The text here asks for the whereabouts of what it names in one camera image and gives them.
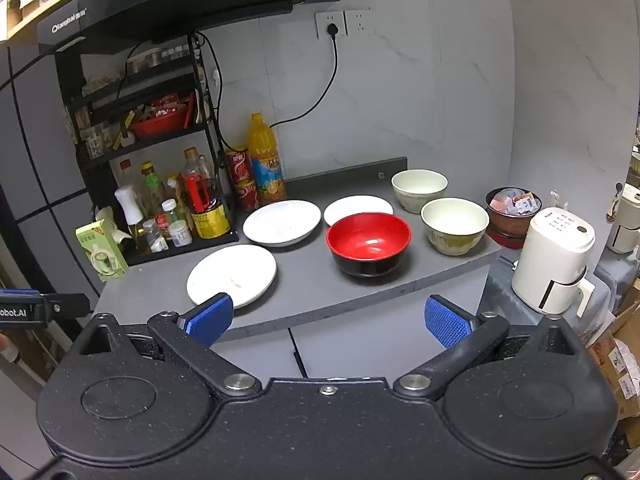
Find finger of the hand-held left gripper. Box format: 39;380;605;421
42;293;92;319

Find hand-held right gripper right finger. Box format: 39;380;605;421
394;295;581;402

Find soy sauce bottle yellow label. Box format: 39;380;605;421
181;147;233;241

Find large white plate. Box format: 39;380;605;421
186;245;278;310

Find dark red bowl with packets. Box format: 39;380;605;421
485;187;544;251

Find deep white plate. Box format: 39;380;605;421
242;199;322;248

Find white-capped seasoning bottle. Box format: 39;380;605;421
161;199;194;249

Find white wall socket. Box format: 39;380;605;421
315;10;346;40
344;7;372;36

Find black metal kitchen rack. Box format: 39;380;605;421
52;35;240;267

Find green-label sauce bottle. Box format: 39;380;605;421
140;161;168;221

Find cream ceramic bowl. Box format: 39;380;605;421
390;169;449;214
420;197;490;257

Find green paper box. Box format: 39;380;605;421
75;220;130;283

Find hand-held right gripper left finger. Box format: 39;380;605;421
75;292;263;397

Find small clear spice jar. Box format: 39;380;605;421
142;219;169;254

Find red and black bowl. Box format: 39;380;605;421
326;213;413;278

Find black plug cable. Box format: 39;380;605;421
269;22;342;131

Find white spray oil bottle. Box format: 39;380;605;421
114;185;151;256

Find white countertop appliance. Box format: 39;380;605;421
606;182;640;256

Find cardboard box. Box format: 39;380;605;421
587;305;640;421

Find white crumpled paper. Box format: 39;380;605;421
94;206;134;247

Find orange juice bottle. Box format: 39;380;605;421
247;112;288;206

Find red drink can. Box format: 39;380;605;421
234;180;261;212
225;146;253;186

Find black hanging cable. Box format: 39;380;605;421
192;31;227;161

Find small white plate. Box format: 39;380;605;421
323;195;395;228

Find white air fryer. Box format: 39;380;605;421
511;207;597;317

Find clear bottle red cap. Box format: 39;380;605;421
117;159;137;191

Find red plastic basket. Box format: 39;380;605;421
129;105;190;142

